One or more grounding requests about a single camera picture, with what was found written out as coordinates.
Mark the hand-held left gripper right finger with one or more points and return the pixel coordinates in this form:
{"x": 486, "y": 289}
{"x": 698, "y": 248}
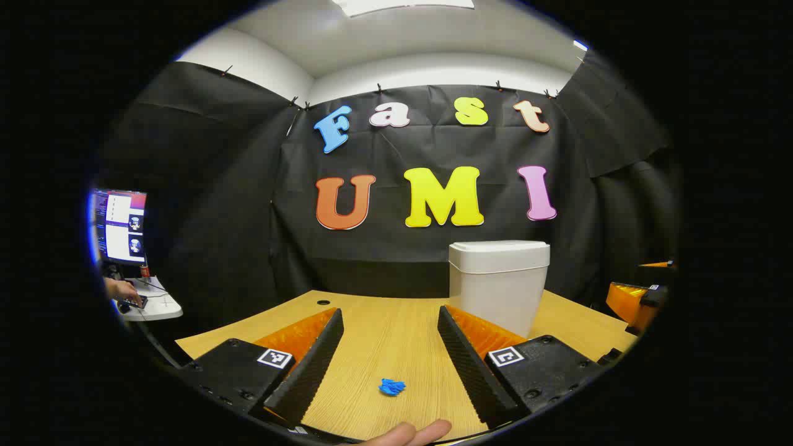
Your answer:
{"x": 471, "y": 371}

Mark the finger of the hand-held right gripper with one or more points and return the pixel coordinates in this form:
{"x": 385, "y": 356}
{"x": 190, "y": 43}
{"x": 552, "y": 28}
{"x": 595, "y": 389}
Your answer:
{"x": 650, "y": 298}
{"x": 657, "y": 265}

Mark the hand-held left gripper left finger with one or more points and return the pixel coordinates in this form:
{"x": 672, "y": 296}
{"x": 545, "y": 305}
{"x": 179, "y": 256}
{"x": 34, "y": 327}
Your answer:
{"x": 316, "y": 362}

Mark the blue paper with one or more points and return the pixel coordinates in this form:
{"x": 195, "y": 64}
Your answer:
{"x": 391, "y": 388}

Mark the white desktop garbage bin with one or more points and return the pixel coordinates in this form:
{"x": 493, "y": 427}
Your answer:
{"x": 495, "y": 285}

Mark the wooden desktop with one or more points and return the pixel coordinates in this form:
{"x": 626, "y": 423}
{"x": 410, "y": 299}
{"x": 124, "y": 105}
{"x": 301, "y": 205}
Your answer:
{"x": 384, "y": 334}

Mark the small black box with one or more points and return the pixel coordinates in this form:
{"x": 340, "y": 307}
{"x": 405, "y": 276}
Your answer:
{"x": 610, "y": 357}

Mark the black backdrop cloth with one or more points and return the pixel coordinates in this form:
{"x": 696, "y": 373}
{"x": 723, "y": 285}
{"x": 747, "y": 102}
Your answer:
{"x": 384, "y": 260}

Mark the white side table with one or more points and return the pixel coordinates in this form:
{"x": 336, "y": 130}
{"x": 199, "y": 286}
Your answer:
{"x": 160, "y": 307}

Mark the computer monitor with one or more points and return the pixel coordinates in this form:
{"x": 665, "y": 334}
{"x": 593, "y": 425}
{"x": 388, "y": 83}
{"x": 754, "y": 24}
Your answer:
{"x": 121, "y": 226}

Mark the ceiling light panel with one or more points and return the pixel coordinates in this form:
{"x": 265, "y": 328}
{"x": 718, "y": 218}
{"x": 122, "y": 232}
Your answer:
{"x": 403, "y": 6}

